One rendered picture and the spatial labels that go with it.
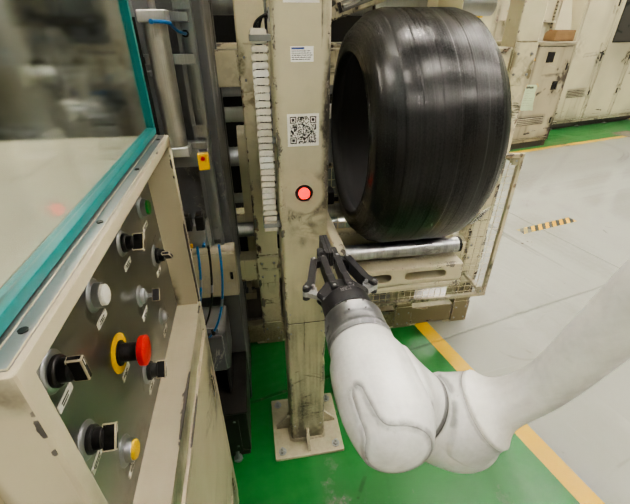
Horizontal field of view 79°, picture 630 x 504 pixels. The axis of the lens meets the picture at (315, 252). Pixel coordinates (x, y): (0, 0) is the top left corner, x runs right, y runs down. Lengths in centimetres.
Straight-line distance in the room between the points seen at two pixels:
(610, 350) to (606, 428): 165
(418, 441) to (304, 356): 93
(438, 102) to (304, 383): 102
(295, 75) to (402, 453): 76
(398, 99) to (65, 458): 73
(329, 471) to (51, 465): 137
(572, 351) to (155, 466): 55
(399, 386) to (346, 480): 121
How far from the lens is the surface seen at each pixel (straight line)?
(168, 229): 80
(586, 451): 199
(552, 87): 596
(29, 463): 34
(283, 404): 179
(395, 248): 105
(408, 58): 85
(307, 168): 97
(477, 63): 90
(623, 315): 44
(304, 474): 164
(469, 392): 54
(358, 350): 46
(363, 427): 43
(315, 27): 92
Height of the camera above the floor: 144
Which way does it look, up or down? 31 degrees down
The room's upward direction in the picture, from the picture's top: straight up
